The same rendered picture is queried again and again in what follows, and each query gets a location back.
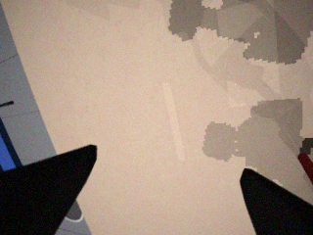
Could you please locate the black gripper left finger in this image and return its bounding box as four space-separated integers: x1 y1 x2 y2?
0 145 98 235

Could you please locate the dark red peg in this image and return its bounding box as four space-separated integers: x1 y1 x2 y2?
298 153 313 184

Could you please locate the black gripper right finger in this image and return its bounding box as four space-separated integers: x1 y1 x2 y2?
240 168 313 235

